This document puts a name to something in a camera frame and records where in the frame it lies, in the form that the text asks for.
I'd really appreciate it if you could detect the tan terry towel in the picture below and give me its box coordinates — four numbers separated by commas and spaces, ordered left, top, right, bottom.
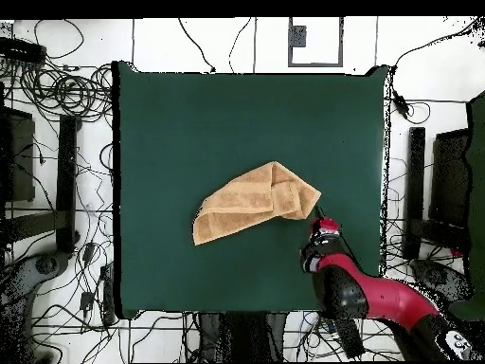
191, 160, 323, 247

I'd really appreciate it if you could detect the black flat box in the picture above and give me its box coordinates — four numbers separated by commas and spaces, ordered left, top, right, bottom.
0, 107, 36, 203

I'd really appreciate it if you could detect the black stand base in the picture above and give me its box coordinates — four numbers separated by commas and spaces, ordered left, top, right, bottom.
0, 114, 81, 254
403, 126, 471, 260

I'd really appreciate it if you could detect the black power strip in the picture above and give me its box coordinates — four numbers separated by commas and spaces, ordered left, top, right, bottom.
332, 317, 366, 359
100, 264, 116, 326

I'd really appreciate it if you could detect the black stand behind table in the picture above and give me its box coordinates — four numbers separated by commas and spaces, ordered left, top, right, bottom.
196, 311, 287, 363

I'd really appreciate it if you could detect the black upright panel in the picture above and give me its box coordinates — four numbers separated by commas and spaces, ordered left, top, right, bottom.
429, 128, 473, 228

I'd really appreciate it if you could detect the green cloth on side table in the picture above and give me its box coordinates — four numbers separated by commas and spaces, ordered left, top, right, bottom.
446, 89, 485, 322

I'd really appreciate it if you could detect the grey floor outlet box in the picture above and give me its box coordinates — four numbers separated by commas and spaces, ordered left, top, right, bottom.
290, 25, 308, 49

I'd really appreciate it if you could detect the dark green table cloth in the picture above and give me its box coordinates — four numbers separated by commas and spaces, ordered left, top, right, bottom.
112, 60, 391, 320

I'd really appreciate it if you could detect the small black power adapter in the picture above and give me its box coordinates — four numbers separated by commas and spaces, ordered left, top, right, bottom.
79, 290, 95, 315

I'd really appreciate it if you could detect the black long device box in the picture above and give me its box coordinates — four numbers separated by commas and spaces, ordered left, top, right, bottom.
0, 36, 47, 64

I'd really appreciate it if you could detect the grey pedestal foot with caster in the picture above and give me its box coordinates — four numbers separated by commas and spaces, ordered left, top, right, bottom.
410, 259, 475, 306
0, 249, 71, 363

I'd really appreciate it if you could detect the black power adapter with cable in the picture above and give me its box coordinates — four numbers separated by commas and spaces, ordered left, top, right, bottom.
389, 65, 432, 125

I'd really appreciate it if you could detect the dark grey square floor frame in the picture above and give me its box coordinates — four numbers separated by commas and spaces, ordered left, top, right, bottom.
287, 16, 345, 68

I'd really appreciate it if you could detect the black cable with plug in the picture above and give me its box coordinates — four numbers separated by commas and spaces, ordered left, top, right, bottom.
177, 17, 218, 74

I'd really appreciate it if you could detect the coiled black cable bundle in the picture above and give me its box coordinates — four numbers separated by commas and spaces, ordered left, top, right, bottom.
0, 62, 114, 122

